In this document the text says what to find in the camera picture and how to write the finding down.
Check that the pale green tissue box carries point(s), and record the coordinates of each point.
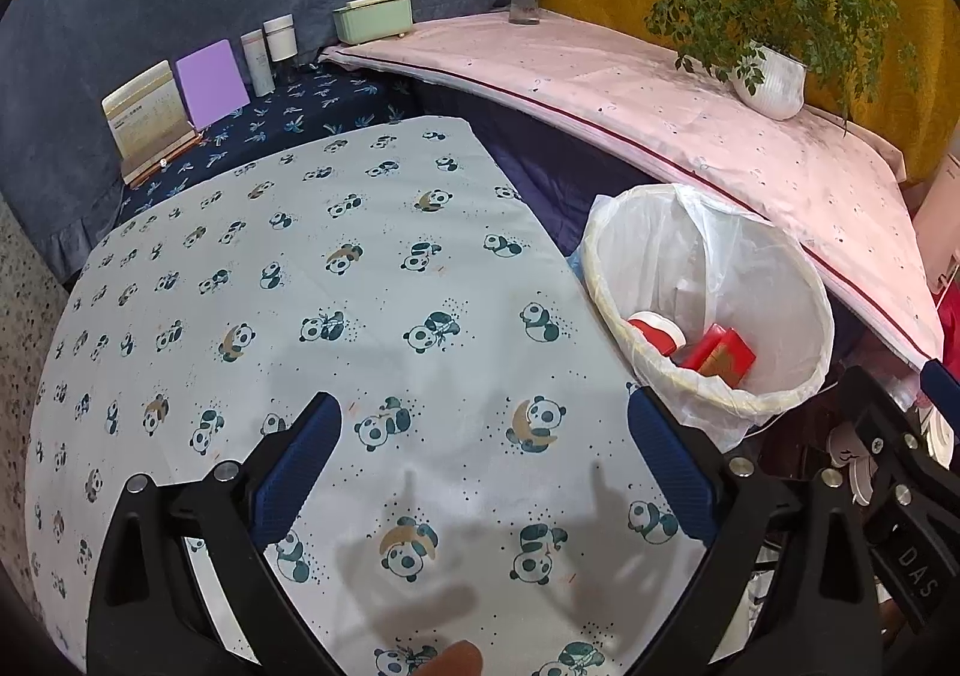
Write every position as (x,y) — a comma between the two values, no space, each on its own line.
(375,23)

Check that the white bottle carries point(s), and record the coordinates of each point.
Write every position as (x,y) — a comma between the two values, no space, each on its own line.
(257,64)

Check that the white lined trash bin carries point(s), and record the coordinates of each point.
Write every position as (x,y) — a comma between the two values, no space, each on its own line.
(750,271)

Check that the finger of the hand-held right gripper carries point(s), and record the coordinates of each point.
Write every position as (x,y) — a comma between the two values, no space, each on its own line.
(874,421)
(943,385)

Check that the panda printed cloth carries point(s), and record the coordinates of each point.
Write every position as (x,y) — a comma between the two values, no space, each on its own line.
(450,256)

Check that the cream desk calendar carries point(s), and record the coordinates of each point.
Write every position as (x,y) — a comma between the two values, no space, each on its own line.
(146,113)

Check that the pink sheet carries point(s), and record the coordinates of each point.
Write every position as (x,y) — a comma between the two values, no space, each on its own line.
(637,91)

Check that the person's left hand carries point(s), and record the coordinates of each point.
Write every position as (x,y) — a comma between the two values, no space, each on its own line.
(456,659)

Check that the green plant in white pot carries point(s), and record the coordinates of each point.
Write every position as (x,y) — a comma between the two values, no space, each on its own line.
(776,83)

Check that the navy leaf printed cloth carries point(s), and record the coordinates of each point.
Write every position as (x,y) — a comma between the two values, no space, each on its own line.
(300,113)

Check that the pink appliance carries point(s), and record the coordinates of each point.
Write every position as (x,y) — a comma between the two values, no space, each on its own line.
(945,218)

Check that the purple board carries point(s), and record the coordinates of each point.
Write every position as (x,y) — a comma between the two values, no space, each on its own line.
(210,83)

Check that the dark purple cloth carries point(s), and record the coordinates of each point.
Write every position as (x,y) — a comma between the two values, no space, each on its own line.
(547,158)

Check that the red cardboard box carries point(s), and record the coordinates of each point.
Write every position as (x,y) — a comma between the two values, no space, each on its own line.
(724,357)

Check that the red and white paper cup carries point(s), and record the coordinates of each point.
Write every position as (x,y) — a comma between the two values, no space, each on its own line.
(652,332)

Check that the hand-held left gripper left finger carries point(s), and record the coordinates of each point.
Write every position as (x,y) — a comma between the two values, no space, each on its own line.
(300,466)

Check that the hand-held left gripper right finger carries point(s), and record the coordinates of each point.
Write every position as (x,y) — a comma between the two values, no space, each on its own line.
(675,473)

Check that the red cloth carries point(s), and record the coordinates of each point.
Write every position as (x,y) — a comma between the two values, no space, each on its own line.
(949,323)

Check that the white jar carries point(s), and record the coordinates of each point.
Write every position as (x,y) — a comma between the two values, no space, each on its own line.
(280,42)

